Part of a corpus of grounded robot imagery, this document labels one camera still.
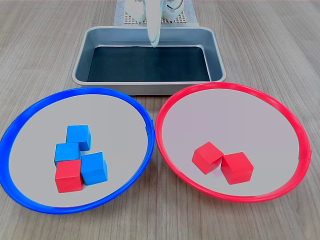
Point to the red cube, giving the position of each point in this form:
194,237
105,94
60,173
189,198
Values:
236,167
206,157
68,176

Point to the black tray mat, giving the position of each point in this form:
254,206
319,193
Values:
150,65

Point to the steel tray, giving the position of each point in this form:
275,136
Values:
112,37

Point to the blue rimmed white plate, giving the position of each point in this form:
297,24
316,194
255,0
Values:
112,112

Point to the red rimmed white plate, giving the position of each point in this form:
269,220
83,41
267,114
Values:
225,120

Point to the blue cube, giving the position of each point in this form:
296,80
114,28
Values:
66,152
78,135
93,167

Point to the pale perforated base plate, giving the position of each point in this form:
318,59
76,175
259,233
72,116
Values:
130,20

